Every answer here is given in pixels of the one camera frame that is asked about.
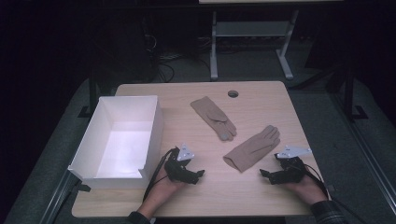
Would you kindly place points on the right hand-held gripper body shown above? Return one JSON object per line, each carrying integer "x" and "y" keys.
{"x": 292, "y": 171}

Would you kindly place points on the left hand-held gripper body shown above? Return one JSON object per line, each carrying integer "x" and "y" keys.
{"x": 176, "y": 169}

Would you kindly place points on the beige fabric glove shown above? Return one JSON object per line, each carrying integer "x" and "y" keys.
{"x": 211, "y": 115}
{"x": 252, "y": 149}

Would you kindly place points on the white cardboard box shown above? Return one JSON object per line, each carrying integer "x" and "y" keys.
{"x": 124, "y": 149}

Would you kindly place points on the person's left hand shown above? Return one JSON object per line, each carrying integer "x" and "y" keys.
{"x": 166, "y": 189}

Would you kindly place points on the person's right hand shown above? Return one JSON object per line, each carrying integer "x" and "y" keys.
{"x": 311, "y": 191}

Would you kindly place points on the black stand leg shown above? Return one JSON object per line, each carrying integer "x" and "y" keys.
{"x": 92, "y": 93}
{"x": 350, "y": 93}

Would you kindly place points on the grey metal stand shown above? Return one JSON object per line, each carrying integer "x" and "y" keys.
{"x": 252, "y": 28}

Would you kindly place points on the aluminium floor rail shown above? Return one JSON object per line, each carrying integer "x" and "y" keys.
{"x": 57, "y": 199}
{"x": 367, "y": 155}

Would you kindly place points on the black table bracket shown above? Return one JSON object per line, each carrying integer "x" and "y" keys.
{"x": 83, "y": 187}

